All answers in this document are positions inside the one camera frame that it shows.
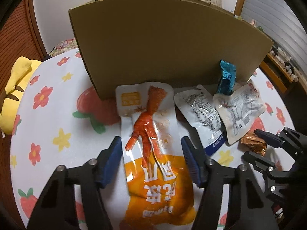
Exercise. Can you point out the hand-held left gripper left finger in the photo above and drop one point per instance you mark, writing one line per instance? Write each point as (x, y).
(109, 163)

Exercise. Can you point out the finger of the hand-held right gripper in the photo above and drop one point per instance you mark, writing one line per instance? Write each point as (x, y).
(269, 139)
(256, 161)

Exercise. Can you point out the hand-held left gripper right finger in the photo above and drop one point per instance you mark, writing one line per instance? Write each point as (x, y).
(191, 160)

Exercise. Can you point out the copper foil candy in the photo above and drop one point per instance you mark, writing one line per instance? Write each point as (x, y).
(253, 145)

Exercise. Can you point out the chicken foot snack packet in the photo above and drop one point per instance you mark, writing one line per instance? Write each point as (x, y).
(156, 172)

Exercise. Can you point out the silver packet with red corner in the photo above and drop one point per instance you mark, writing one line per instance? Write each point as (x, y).
(242, 110)

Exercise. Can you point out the silver packet with blue edge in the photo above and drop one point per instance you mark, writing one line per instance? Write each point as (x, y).
(199, 115)

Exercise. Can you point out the small teal snack packet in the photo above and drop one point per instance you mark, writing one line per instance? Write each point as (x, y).
(226, 79)

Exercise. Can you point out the brown cardboard box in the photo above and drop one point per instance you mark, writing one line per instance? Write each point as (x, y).
(168, 45)

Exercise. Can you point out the wooden sideboard cabinet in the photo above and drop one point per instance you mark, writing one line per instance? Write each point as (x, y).
(280, 76)

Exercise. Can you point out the yellow plush toy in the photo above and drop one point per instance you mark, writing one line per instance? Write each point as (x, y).
(16, 86)

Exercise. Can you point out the patterned bed blanket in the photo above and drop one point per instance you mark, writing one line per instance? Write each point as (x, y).
(63, 46)

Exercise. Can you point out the grey window blind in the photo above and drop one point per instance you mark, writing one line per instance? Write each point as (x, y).
(271, 9)

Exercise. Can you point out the wooden slatted wardrobe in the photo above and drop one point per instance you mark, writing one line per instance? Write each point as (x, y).
(16, 33)

